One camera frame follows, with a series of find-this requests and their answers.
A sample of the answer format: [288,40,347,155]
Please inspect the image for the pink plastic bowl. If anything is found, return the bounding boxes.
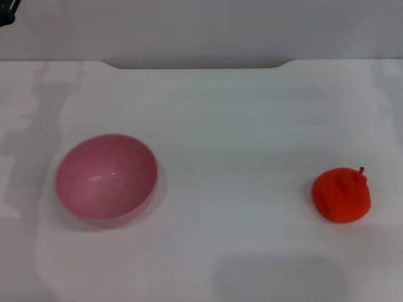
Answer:
[55,133,159,230]

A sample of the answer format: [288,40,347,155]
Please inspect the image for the soft orange toy fruit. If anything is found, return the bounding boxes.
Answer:
[311,165,372,225]

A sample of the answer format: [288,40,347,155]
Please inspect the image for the dark background object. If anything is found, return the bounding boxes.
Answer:
[0,0,16,28]

